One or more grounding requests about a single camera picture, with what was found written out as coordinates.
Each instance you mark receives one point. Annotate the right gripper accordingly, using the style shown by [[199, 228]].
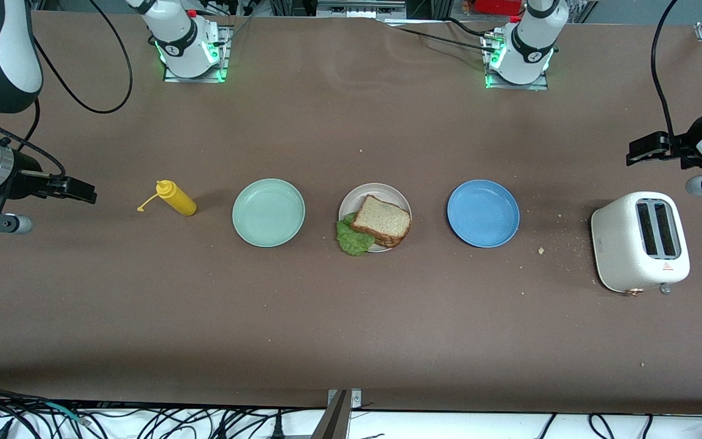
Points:
[[27, 175]]

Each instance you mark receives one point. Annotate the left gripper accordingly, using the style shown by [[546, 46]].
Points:
[[688, 142]]

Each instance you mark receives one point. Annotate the yellow mustard squeeze bottle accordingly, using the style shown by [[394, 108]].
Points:
[[177, 200]]

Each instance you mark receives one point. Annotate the light brown bread slice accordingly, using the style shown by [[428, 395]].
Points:
[[390, 242]]

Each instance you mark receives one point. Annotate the dark crust bread slice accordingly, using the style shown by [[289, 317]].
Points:
[[381, 216]]

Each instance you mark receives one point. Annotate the green lettuce leaf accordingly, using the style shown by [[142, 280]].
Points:
[[354, 241]]

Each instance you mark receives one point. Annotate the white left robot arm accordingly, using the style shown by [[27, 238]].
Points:
[[528, 55]]

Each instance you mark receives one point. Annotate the blue plate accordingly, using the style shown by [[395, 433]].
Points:
[[483, 213]]

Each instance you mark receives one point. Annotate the mint green plate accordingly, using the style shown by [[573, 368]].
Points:
[[269, 213]]

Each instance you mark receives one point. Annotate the beige plate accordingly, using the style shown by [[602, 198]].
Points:
[[357, 195]]

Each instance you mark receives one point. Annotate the white toaster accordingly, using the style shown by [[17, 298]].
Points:
[[616, 244]]

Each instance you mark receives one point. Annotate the red box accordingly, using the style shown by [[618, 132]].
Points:
[[497, 6]]

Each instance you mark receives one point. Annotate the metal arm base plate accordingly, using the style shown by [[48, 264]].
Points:
[[540, 85], [225, 61]]

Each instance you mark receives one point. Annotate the metal rack frame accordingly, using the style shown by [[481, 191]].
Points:
[[360, 9]]

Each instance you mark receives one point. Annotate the metal bracket post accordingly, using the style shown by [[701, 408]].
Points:
[[336, 421]]

